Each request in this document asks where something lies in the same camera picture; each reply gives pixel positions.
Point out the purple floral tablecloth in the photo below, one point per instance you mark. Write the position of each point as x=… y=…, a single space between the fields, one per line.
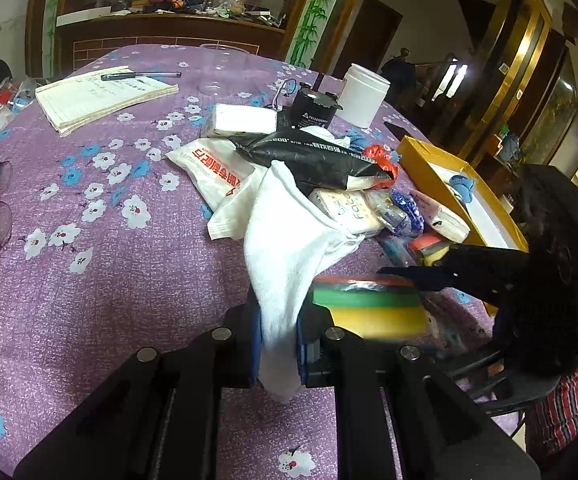
x=119 y=285

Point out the green yellow sponge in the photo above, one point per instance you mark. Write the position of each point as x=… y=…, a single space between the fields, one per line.
x=374 y=315

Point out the golden pillar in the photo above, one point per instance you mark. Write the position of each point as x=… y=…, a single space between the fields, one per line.
x=519 y=75

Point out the pile of plastic bags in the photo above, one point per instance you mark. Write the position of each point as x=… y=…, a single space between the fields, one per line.
x=4 y=105

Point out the white plastic jar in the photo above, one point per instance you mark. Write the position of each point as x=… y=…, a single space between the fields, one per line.
x=361 y=95

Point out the black plastic bag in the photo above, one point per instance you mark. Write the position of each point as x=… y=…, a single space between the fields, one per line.
x=314 y=157

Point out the lemon print tissue pack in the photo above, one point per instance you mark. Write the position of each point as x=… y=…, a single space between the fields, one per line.
x=239 y=119

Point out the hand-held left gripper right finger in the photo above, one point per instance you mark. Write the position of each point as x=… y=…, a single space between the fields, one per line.
x=303 y=350

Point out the dark wooden chair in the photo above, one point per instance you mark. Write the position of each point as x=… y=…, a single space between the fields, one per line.
x=499 y=385

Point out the white red printed plastic bag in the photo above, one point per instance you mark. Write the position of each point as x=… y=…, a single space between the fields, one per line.
x=209 y=165

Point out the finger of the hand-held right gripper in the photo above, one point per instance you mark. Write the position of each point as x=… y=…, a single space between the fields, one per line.
x=489 y=262
x=429 y=280

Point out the wooden counter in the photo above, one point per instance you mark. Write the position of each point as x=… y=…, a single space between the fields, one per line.
x=169 y=35

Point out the brown wooden door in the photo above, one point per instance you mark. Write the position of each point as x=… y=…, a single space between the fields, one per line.
x=364 y=40

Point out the white printed packet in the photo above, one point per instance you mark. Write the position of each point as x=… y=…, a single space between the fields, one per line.
x=349 y=212

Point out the white towel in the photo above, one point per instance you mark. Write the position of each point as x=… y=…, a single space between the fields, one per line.
x=284 y=240

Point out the yellow cardboard box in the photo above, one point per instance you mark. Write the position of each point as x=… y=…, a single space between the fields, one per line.
x=419 y=157

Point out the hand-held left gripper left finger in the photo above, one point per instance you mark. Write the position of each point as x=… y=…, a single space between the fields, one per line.
x=255 y=345

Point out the white tissue pack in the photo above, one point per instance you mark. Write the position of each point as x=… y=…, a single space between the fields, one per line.
x=441 y=219

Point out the person's striped clothing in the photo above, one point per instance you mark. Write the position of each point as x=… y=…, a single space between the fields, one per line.
x=561 y=410

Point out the black electric motor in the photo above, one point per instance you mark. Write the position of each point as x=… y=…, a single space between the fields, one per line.
x=311 y=110

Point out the black pen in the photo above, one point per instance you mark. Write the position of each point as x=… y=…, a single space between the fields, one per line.
x=139 y=76

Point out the blue bag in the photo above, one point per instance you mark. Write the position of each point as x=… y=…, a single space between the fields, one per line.
x=510 y=147

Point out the clear wrapped packet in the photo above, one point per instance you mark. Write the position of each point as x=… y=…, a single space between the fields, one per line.
x=391 y=216

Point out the clear plastic cup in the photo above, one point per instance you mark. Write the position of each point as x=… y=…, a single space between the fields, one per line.
x=221 y=75

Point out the blue white patterned packet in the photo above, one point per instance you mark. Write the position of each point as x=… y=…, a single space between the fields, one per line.
x=411 y=212

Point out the paper notebook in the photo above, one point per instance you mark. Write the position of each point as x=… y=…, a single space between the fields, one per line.
x=99 y=97

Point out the bamboo painted pillar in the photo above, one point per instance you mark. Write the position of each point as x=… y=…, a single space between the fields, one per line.
x=316 y=15

